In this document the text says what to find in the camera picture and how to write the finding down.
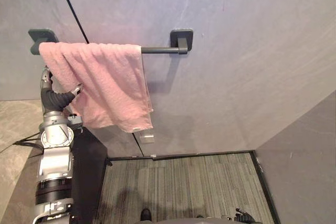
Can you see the pink terry towel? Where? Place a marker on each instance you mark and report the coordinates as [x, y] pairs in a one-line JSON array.
[[105, 85]]

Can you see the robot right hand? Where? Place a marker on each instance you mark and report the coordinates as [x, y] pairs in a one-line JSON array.
[[244, 216]]

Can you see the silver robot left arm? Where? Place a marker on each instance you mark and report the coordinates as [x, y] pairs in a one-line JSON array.
[[54, 155]]

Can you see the small metal wall plate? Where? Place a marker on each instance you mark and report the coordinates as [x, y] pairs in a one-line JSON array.
[[147, 138]]

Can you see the dark robot foot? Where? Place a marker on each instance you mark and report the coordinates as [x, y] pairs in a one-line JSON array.
[[146, 214]]

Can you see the black wall towel bar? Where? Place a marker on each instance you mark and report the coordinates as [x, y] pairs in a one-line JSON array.
[[181, 41]]

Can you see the black wall joint strip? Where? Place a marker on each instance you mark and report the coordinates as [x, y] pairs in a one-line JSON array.
[[72, 9]]

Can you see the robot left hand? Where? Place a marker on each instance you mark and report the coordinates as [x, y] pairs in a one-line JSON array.
[[55, 99]]

